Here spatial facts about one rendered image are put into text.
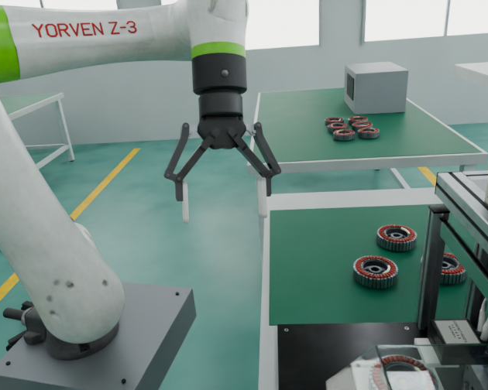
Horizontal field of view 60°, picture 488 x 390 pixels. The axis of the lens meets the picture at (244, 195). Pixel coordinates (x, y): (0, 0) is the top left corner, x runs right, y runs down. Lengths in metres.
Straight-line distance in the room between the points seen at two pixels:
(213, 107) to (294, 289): 0.60
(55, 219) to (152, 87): 4.70
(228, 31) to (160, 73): 4.54
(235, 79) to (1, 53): 0.35
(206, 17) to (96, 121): 4.95
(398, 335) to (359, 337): 0.08
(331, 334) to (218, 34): 0.65
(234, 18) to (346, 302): 0.71
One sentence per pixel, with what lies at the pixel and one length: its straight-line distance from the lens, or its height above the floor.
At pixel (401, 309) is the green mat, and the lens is 1.10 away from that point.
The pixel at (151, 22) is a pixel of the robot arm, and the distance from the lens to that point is 0.82.
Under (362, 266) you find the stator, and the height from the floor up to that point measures 0.78.
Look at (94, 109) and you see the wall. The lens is 5.60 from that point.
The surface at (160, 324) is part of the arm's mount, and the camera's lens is 0.95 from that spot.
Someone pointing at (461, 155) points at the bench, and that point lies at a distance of 2.18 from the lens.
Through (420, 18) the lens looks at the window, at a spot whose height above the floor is 1.19.
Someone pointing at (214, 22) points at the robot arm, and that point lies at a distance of 0.72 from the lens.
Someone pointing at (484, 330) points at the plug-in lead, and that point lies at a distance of 0.82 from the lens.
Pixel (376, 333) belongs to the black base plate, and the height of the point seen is 0.77.
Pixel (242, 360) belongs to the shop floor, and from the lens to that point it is 2.02.
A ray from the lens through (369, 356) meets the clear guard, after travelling 0.54.
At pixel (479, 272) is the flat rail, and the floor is 1.04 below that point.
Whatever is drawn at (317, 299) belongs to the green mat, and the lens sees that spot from 1.11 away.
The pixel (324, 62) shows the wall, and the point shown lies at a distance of 5.11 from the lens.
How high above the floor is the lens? 1.43
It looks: 24 degrees down
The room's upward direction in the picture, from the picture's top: 4 degrees counter-clockwise
